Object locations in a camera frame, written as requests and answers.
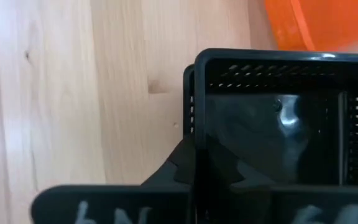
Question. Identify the black plastic slotted basket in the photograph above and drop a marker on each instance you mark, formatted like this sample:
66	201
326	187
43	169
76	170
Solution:
259	74
188	93

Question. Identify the orange plastic slotted basket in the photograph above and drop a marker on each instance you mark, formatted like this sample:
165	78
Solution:
337	25

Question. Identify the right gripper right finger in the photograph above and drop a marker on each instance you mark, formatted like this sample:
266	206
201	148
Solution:
306	205

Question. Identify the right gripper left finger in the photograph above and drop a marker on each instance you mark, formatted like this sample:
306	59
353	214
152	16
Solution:
120	202

